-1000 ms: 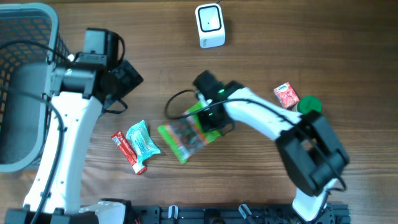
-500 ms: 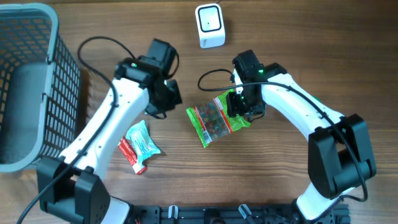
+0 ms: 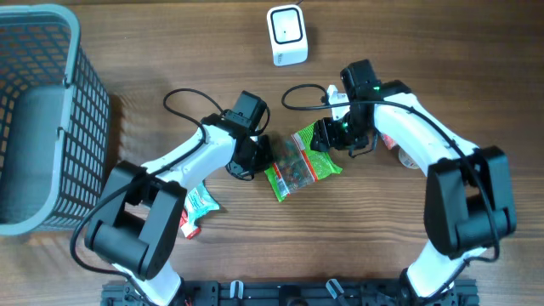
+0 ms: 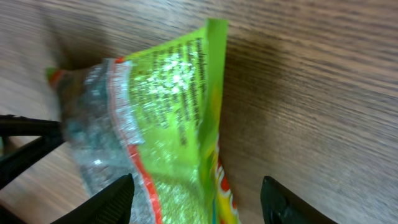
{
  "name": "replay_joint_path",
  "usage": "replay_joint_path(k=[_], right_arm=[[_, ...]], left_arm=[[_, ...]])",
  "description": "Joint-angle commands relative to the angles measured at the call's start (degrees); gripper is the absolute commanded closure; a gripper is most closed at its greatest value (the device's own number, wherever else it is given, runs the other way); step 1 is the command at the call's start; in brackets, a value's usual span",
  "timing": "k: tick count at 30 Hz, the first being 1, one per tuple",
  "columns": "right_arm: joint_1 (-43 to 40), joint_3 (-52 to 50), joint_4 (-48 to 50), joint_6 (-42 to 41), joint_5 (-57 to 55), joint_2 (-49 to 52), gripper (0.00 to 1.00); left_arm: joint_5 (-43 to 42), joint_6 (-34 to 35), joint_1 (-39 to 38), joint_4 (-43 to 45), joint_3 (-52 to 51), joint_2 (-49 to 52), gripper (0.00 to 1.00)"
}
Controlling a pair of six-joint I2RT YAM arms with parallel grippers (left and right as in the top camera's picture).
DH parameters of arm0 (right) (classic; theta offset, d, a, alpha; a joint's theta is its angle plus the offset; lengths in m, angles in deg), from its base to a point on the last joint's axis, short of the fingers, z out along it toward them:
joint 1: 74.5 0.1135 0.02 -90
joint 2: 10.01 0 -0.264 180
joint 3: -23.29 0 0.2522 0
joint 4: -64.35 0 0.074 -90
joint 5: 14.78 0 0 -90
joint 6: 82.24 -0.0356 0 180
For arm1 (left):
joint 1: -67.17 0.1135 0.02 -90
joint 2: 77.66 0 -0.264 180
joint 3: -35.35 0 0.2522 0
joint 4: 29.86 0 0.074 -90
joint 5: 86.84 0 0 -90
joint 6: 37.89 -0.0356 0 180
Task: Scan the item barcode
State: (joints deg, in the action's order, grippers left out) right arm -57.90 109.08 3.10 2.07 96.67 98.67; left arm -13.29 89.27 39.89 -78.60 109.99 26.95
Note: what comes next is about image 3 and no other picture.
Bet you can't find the green gummy candy bag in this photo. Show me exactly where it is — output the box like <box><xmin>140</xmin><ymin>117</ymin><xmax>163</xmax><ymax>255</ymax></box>
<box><xmin>265</xmin><ymin>124</ymin><xmax>343</xmax><ymax>202</ymax></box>

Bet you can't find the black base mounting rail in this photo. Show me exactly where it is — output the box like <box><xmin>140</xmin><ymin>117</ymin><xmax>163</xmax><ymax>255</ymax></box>
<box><xmin>100</xmin><ymin>279</ymin><xmax>480</xmax><ymax>306</ymax></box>

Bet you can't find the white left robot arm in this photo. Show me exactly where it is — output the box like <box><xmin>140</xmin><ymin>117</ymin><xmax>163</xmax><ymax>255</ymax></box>
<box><xmin>73</xmin><ymin>91</ymin><xmax>273</xmax><ymax>305</ymax></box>

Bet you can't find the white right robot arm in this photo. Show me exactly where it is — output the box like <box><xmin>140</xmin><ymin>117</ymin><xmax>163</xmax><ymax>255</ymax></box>
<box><xmin>310</xmin><ymin>59</ymin><xmax>517</xmax><ymax>304</ymax></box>

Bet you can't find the small red white packet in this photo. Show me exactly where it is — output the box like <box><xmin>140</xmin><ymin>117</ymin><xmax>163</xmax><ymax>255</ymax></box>
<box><xmin>381</xmin><ymin>133</ymin><xmax>398</xmax><ymax>150</ymax></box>

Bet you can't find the white barcode scanner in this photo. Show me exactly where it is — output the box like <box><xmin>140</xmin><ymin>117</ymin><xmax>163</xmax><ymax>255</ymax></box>
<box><xmin>267</xmin><ymin>4</ymin><xmax>309</xmax><ymax>66</ymax></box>

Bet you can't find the green lid spice jar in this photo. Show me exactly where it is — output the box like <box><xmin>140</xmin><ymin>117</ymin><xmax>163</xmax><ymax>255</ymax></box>
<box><xmin>398</xmin><ymin>148</ymin><xmax>419</xmax><ymax>169</ymax></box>

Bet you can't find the grey plastic mesh basket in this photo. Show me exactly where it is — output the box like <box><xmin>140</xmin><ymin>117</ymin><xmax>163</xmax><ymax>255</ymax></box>
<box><xmin>1</xmin><ymin>4</ymin><xmax>111</xmax><ymax>236</ymax></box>

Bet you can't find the mint green wipes pouch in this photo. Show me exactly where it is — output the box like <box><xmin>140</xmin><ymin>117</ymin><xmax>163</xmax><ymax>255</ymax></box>
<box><xmin>184</xmin><ymin>182</ymin><xmax>221</xmax><ymax>225</ymax></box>

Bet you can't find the red snack bar wrapper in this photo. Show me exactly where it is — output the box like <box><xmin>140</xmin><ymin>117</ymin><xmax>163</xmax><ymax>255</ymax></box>
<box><xmin>179</xmin><ymin>209</ymin><xmax>201</xmax><ymax>240</ymax></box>

